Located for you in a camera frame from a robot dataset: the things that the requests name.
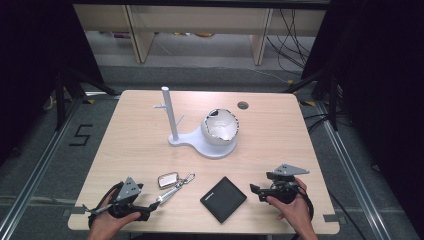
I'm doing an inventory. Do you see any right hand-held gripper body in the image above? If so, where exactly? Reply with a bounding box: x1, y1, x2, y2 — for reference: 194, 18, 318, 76
265, 163, 311, 205

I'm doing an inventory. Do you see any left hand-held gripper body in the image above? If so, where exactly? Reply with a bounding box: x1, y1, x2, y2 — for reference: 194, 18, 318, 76
107, 176, 151, 222

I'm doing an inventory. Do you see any silver car key with keychain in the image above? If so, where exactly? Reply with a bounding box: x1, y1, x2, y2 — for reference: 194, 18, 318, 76
155, 171, 197, 205

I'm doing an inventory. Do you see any person's right hand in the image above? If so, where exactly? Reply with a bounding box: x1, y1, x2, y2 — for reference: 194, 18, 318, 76
265, 177, 319, 240

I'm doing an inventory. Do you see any person's left hand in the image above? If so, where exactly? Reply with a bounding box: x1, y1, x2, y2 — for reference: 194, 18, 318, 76
87, 189, 142, 240

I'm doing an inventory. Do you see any black wallet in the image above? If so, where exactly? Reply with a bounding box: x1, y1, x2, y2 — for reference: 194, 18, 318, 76
199, 175, 248, 224

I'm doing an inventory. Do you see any white stand with pole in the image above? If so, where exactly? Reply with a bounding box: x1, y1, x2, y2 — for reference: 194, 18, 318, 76
152, 86, 238, 160

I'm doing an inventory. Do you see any white bowl with jagged rim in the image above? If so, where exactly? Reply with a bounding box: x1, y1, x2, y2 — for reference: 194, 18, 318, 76
200, 107, 240, 147

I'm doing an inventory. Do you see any black metal stand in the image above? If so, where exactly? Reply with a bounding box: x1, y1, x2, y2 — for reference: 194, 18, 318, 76
54, 65, 120, 132
282, 68, 340, 132

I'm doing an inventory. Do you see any black curtain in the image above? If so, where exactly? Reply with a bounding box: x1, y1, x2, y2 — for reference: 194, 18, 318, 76
0, 0, 105, 166
300, 0, 424, 238

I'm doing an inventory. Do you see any light wooden shelf unit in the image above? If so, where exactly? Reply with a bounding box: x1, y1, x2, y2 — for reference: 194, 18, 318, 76
72, 3, 327, 67

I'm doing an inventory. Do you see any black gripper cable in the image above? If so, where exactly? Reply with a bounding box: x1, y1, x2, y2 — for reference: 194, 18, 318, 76
294, 179, 315, 222
82, 181, 125, 230

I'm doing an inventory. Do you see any black floor cable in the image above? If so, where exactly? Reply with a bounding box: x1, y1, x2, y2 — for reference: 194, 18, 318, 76
328, 190, 368, 240

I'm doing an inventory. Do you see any aluminium floor rail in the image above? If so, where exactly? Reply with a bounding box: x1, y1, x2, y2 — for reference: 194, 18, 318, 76
314, 100, 396, 240
0, 97, 83, 236

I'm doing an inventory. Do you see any bundle of black cables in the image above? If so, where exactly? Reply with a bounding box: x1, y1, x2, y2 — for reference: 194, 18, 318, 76
265, 8, 317, 74

